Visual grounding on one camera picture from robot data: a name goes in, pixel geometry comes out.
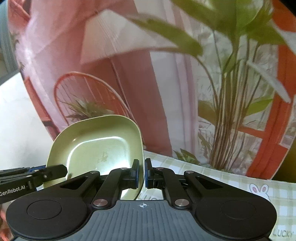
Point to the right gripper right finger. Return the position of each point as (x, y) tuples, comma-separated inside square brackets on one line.
[(168, 182)]

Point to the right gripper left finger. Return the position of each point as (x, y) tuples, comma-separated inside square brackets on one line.
[(110, 187)]

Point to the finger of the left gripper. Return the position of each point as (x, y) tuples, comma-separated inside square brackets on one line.
[(18, 182)]

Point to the green square plate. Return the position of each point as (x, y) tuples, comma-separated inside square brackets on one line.
[(99, 144)]

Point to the printed room scene tapestry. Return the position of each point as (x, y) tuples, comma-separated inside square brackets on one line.
[(208, 82)]

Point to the green plaid bunny tablecloth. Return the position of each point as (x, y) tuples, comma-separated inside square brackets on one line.
[(280, 194)]

